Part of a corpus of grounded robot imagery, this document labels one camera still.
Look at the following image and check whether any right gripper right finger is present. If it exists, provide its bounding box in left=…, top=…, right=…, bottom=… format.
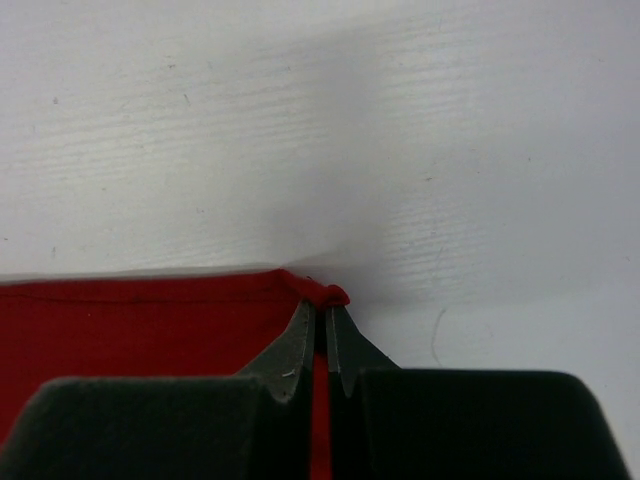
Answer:
left=325, top=307, right=629, bottom=479

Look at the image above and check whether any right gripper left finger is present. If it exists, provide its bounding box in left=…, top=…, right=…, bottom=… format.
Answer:
left=1, top=302, right=316, bottom=479

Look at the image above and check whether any red t-shirt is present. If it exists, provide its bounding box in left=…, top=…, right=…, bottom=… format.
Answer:
left=1, top=269, right=349, bottom=479

